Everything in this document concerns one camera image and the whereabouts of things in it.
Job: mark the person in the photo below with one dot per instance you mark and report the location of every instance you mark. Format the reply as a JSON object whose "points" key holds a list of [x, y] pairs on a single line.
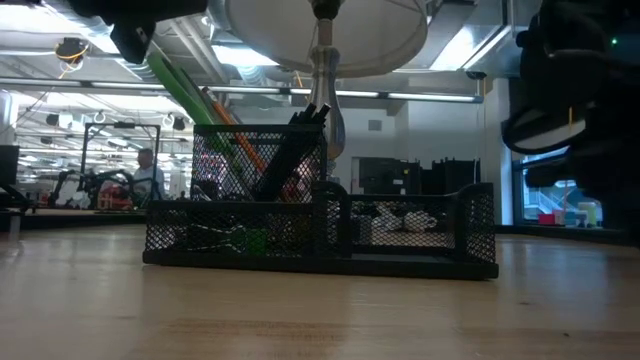
{"points": [[147, 172]]}

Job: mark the computer monitor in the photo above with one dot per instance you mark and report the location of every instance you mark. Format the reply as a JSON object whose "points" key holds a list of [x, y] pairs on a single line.
{"points": [[555, 205]]}

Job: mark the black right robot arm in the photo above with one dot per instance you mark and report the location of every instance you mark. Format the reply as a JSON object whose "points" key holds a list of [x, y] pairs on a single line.
{"points": [[575, 45]]}

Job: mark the orange pencil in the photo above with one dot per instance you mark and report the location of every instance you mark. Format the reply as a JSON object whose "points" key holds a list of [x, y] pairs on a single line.
{"points": [[225, 117]]}

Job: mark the pale green plastic cup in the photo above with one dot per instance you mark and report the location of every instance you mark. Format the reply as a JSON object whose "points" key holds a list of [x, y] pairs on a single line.
{"points": [[591, 214]]}

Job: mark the black dome camera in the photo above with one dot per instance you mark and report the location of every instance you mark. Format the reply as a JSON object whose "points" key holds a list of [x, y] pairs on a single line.
{"points": [[475, 75]]}

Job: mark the black storage cabinets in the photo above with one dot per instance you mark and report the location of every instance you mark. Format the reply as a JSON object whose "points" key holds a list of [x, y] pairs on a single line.
{"points": [[385, 175]]}

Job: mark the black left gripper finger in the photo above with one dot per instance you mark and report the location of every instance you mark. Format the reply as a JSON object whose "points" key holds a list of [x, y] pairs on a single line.
{"points": [[132, 42]]}

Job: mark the long ceiling light strip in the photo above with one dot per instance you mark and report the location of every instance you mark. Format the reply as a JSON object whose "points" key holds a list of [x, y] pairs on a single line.
{"points": [[240, 89]]}

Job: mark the green marker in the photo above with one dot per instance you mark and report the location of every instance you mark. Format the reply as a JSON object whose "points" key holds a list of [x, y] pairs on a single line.
{"points": [[175, 85]]}

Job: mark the red plastic box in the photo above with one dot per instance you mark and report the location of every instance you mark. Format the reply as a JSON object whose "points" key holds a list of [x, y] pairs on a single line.
{"points": [[546, 219]]}

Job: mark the black mesh desk organizer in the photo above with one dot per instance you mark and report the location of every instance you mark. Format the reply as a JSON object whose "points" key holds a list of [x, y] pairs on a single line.
{"points": [[350, 265]]}

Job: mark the dark background monitor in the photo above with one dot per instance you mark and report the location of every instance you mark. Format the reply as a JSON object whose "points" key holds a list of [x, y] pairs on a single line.
{"points": [[9, 165]]}

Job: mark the black background stand frame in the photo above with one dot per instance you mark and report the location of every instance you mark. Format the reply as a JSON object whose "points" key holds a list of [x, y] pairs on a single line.
{"points": [[122, 125]]}

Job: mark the silver round ventilation duct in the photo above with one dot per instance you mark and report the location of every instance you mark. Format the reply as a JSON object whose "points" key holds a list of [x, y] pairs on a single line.
{"points": [[165, 35]]}

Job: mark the black ceiling-mounted device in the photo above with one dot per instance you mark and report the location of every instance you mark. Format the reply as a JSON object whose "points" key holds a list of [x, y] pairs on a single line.
{"points": [[71, 50]]}

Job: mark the large rectangular metal duct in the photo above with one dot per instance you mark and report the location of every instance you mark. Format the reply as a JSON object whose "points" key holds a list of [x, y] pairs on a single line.
{"points": [[490, 45]]}

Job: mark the black binder clip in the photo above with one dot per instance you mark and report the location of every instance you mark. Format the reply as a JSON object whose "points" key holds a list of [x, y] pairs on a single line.
{"points": [[220, 235]]}

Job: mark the white shade table lamp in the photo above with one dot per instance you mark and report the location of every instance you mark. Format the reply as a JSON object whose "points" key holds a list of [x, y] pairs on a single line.
{"points": [[325, 75]]}

